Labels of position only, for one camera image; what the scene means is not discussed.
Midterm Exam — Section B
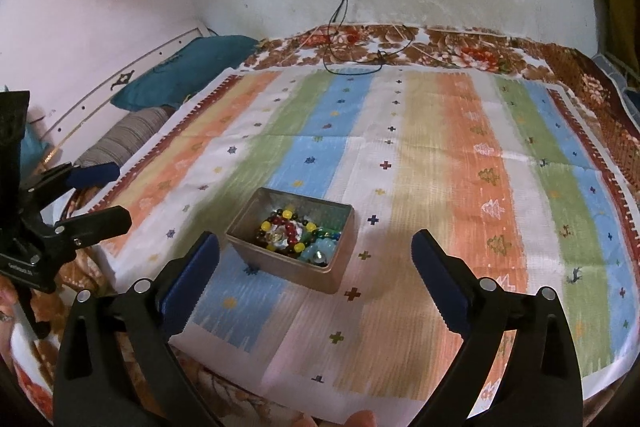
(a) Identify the teal pillow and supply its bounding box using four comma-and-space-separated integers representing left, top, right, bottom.
111, 35, 261, 112

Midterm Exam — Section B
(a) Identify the person's right hand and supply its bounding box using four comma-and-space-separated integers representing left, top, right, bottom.
295, 409, 377, 427

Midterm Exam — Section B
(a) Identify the multicoloured glass bead bracelet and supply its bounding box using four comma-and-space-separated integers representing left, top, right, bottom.
300, 219, 346, 258

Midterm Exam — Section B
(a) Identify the grey striped pillow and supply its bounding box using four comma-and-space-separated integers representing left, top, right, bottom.
75, 106, 176, 170

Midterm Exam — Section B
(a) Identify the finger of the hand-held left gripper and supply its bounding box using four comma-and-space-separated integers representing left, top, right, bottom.
20, 161, 122, 218
42, 206, 133, 253

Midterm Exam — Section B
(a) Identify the dark red bead bracelet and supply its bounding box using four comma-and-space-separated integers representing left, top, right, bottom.
270, 212, 313, 248

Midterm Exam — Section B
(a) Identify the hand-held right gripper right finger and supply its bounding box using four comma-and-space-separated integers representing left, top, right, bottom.
411, 229, 585, 427

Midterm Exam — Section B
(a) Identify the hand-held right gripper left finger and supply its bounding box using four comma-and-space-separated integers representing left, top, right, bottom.
54, 231, 221, 427

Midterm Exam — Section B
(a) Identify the metal tin box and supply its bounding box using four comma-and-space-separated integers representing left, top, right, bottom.
225, 187, 356, 295

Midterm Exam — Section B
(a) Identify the colourful striped mat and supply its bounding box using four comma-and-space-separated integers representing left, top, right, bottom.
92, 68, 640, 413

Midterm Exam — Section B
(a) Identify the light blue bead bracelet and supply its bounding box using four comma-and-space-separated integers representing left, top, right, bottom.
299, 241, 342, 267

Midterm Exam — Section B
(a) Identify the yellow and dark bead bracelet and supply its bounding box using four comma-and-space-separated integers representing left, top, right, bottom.
255, 206, 313, 254

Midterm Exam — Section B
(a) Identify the white headboard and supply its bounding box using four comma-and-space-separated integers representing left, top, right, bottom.
35, 21, 216, 158

